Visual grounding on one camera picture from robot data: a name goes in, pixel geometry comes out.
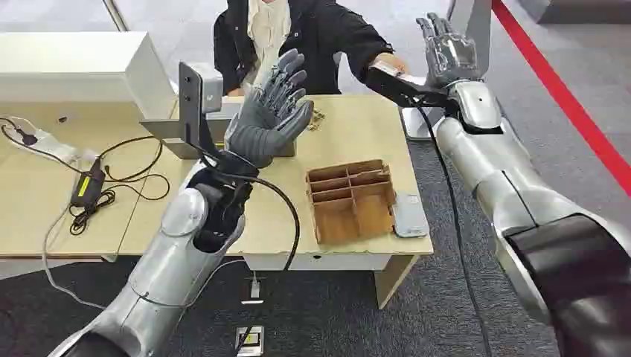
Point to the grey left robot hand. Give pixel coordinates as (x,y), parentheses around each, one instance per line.
(261,128)

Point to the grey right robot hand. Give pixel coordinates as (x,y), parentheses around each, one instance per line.
(451,56)

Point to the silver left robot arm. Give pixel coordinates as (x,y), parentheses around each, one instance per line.
(167,276)

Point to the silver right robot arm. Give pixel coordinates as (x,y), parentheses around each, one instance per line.
(542,222)

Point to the small bunch of keys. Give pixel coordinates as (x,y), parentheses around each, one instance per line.
(316,120)

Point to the person's hand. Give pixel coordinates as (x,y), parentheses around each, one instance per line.
(392,63)

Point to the white stand base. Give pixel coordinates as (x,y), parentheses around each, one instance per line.
(419,123)

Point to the pale wooden desk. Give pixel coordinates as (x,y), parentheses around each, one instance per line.
(345,133)

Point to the grey metal stand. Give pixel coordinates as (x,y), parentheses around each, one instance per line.
(167,133)

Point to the person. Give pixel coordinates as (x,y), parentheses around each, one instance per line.
(315,44)

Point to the wooden compartment card box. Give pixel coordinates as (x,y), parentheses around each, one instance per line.
(351,202)

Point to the red floor tape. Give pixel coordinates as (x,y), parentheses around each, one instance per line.
(567,98)

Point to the white floor plug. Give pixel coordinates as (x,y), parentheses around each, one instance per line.
(254,290)

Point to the black power adapter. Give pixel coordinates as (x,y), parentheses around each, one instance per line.
(88,186)

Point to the white cabinet box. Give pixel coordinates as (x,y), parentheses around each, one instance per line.
(74,69)

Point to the floor socket plate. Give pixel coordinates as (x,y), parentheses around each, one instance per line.
(250,340)

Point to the white power strip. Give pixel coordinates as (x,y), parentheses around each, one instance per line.
(42,140)

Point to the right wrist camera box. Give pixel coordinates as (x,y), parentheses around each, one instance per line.
(399,86)

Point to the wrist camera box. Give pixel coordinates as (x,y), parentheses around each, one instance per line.
(197,101)
(399,86)

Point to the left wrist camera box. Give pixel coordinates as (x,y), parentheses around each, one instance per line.
(197,101)

